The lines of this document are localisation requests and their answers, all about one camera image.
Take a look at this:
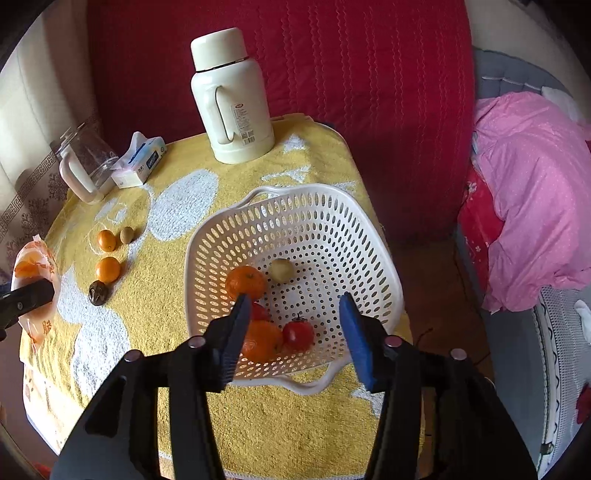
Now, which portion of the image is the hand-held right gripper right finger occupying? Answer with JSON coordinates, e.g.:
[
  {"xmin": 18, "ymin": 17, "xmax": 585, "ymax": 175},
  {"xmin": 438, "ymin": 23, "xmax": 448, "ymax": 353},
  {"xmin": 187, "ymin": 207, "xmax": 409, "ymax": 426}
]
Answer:
[{"xmin": 339, "ymin": 292, "xmax": 539, "ymax": 480}]

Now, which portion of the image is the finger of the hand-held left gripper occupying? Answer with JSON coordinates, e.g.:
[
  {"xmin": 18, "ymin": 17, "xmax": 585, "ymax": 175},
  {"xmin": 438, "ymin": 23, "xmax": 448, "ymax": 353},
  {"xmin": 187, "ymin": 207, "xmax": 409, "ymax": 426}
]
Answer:
[{"xmin": 0, "ymin": 279, "xmax": 56, "ymax": 329}]

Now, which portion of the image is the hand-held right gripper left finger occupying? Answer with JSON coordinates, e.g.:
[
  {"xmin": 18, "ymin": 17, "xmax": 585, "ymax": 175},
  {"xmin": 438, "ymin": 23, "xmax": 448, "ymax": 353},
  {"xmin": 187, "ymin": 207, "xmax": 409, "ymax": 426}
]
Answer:
[{"xmin": 50, "ymin": 294, "xmax": 252, "ymax": 480}]

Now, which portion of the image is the clear plastic bag with orange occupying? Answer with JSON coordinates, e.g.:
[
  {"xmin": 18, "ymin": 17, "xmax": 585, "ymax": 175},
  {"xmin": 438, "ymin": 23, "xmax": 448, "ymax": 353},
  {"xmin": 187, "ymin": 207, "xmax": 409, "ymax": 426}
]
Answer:
[{"xmin": 10, "ymin": 234, "xmax": 63, "ymax": 344}]

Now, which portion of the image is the tangerine with green stem mark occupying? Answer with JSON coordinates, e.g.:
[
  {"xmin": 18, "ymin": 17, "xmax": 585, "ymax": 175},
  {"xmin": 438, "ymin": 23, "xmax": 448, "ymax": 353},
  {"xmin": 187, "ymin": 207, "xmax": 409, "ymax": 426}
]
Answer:
[{"xmin": 225, "ymin": 265, "xmax": 269, "ymax": 301}]

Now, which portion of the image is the white perforated plastic basket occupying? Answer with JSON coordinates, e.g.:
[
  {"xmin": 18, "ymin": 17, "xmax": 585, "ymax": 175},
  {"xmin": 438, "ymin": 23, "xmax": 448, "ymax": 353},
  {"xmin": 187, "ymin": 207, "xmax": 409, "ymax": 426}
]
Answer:
[{"xmin": 184, "ymin": 183, "xmax": 406, "ymax": 397}]

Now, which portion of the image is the dark wrinkled fruit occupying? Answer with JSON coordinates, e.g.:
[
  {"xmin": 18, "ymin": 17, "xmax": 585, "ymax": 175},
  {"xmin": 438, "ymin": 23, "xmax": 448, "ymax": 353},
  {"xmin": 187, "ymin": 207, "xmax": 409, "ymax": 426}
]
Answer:
[{"xmin": 88, "ymin": 280, "xmax": 110, "ymax": 306}]

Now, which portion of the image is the yellow and white towel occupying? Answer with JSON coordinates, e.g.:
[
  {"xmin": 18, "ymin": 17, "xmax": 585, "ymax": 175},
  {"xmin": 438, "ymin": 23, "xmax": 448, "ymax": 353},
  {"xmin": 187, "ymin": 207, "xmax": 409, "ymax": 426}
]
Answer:
[{"xmin": 21, "ymin": 113, "xmax": 411, "ymax": 480}]

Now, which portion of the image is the red floral cloth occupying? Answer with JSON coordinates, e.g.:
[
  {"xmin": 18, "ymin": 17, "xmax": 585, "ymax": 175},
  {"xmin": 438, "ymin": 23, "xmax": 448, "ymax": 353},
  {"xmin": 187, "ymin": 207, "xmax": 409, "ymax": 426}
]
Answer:
[{"xmin": 457, "ymin": 164, "xmax": 509, "ymax": 287}]

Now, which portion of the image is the tissue pack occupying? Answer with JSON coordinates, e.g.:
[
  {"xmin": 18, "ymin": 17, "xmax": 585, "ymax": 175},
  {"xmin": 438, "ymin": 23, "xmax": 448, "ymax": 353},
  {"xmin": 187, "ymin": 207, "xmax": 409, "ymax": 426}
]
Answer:
[{"xmin": 111, "ymin": 131, "xmax": 168, "ymax": 189}]

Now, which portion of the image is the patterned beige curtain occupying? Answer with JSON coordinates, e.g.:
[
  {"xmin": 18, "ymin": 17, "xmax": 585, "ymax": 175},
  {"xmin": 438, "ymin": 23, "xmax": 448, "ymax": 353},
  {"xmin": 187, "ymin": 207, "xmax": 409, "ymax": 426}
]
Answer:
[{"xmin": 0, "ymin": 14, "xmax": 100, "ymax": 278}]

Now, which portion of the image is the grey printed blanket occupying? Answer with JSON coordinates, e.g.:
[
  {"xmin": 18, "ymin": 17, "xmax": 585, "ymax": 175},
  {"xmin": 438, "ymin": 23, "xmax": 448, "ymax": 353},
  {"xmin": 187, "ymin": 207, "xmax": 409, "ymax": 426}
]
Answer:
[{"xmin": 531, "ymin": 286, "xmax": 591, "ymax": 476}]

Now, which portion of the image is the pink dotted quilt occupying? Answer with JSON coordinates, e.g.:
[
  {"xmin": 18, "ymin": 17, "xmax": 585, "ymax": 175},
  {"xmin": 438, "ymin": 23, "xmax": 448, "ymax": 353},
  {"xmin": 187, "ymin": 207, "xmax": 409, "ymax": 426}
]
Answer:
[{"xmin": 473, "ymin": 91, "xmax": 591, "ymax": 313}]

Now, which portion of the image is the white thermos flask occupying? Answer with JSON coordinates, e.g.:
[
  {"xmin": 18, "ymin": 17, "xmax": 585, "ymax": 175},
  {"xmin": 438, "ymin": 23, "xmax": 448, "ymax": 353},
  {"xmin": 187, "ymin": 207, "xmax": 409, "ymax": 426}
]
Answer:
[{"xmin": 190, "ymin": 28, "xmax": 275, "ymax": 164}]

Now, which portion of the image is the red quilted cover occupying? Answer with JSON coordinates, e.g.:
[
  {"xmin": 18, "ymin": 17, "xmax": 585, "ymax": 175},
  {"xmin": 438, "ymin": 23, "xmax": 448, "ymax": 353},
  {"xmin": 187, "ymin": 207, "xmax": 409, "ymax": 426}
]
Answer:
[{"xmin": 88, "ymin": 0, "xmax": 476, "ymax": 243}]

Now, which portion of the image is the grey padded headboard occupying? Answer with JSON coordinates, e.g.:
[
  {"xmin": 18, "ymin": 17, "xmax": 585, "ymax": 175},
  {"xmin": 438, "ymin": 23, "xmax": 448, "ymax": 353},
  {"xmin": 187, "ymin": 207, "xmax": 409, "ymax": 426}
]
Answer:
[{"xmin": 471, "ymin": 46, "xmax": 571, "ymax": 100}]

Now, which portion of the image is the white pillow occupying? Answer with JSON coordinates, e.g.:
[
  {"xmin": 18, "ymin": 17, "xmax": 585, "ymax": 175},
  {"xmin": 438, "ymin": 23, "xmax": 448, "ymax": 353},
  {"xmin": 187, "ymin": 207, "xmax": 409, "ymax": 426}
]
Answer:
[{"xmin": 541, "ymin": 85, "xmax": 583, "ymax": 123}]

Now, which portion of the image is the glass kettle with pink handle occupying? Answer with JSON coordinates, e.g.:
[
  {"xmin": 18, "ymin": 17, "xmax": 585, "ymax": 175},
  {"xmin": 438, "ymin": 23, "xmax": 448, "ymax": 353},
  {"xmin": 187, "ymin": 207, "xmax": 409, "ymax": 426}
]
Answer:
[{"xmin": 50, "ymin": 122, "xmax": 122, "ymax": 205}]

